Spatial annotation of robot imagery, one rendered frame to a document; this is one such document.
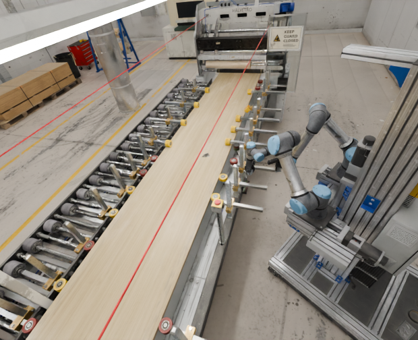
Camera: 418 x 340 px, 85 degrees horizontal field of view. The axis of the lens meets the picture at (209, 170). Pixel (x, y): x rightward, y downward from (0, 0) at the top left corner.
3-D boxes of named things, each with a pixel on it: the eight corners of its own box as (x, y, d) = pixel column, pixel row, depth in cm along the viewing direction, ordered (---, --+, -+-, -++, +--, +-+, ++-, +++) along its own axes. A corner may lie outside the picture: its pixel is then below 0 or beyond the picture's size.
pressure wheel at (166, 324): (164, 340, 135) (160, 335, 128) (161, 326, 141) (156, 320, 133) (177, 333, 137) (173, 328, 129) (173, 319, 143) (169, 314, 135)
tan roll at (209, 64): (282, 67, 378) (283, 59, 370) (282, 69, 370) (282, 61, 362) (202, 66, 420) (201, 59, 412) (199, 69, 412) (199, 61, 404)
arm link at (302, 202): (322, 208, 144) (290, 128, 145) (303, 217, 140) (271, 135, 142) (310, 207, 155) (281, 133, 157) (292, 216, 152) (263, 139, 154)
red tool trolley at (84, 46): (100, 63, 850) (90, 38, 795) (89, 70, 796) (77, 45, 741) (89, 63, 859) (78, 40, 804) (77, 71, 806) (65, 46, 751)
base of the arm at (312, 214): (330, 210, 161) (334, 201, 154) (319, 223, 154) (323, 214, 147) (310, 199, 170) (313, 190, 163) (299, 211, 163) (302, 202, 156)
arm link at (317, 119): (330, 122, 155) (295, 168, 191) (330, 114, 162) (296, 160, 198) (314, 116, 155) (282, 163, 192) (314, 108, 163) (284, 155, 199)
